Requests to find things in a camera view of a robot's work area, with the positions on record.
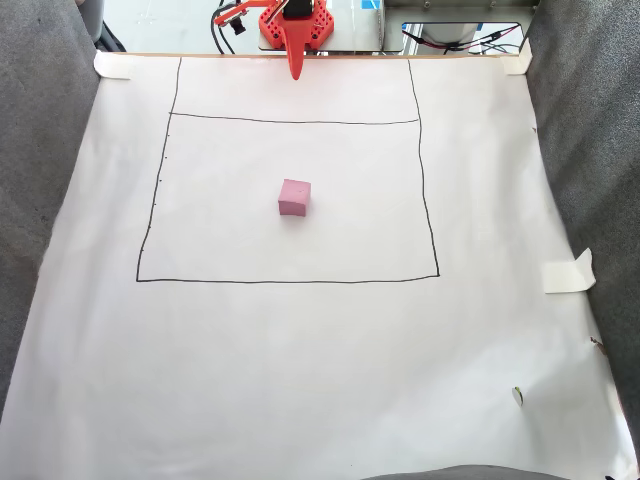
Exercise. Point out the white device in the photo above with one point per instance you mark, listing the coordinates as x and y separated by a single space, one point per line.
450 32

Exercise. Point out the pink foam cube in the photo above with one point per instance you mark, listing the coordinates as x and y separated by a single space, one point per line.
294 197

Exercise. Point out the grey fabric panel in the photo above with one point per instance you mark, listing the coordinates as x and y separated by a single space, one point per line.
40 150
590 150

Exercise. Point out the metal frame bar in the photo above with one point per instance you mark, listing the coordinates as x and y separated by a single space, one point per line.
450 4

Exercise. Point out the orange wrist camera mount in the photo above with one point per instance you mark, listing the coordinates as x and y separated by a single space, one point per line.
225 17

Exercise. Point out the white tape piece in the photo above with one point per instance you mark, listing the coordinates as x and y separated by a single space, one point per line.
515 64
112 65
565 277

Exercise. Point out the white paper sheet with lines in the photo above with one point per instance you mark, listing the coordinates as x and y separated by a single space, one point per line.
320 350

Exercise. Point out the blue sticker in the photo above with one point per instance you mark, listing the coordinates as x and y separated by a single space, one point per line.
371 4

